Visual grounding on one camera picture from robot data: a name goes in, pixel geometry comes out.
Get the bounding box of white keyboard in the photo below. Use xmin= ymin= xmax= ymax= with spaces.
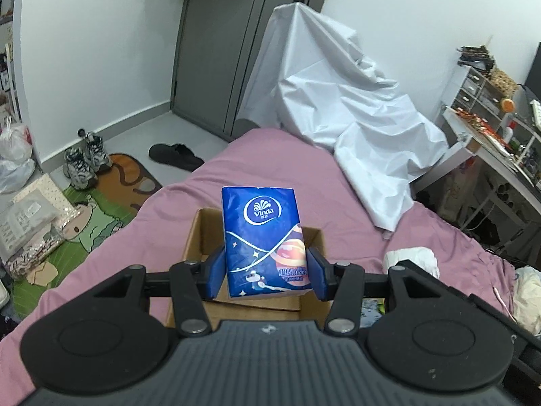
xmin=530 ymin=99 xmax=541 ymax=129

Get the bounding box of grey sneakers pair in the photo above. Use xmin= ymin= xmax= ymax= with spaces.
xmin=62 ymin=132 xmax=113 ymax=191

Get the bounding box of desktop drawer organizer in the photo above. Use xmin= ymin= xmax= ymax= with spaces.
xmin=441 ymin=45 xmax=518 ymax=123

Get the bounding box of blue tissue pack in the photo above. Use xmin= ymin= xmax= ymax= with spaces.
xmin=221 ymin=186 xmax=310 ymax=299

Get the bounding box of white charging cable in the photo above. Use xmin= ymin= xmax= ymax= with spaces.
xmin=490 ymin=285 xmax=516 ymax=318

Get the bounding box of black slipper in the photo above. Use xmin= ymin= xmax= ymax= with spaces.
xmin=148 ymin=144 xmax=205 ymax=172

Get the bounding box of white plastic bag on floor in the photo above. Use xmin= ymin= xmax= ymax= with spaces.
xmin=0 ymin=116 xmax=35 ymax=194

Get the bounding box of beige pillow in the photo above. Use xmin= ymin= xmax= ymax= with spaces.
xmin=513 ymin=266 xmax=541 ymax=337

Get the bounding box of pink bed sheet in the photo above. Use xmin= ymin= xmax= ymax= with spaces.
xmin=1 ymin=128 xmax=515 ymax=405

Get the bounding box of white desk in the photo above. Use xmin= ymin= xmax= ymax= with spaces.
xmin=412 ymin=106 xmax=540 ymax=215

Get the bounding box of grey door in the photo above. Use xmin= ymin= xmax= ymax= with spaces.
xmin=170 ymin=0 xmax=325 ymax=140

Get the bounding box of cartoon floor mat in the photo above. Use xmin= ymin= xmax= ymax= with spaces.
xmin=11 ymin=153 xmax=161 ymax=319

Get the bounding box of white draped cover sheet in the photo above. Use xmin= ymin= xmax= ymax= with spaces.
xmin=237 ymin=3 xmax=448 ymax=232

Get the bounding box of cardboard box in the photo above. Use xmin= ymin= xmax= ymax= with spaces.
xmin=183 ymin=195 xmax=331 ymax=328

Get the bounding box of white crumpled tissue bag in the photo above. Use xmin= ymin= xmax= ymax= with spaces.
xmin=382 ymin=247 xmax=440 ymax=279

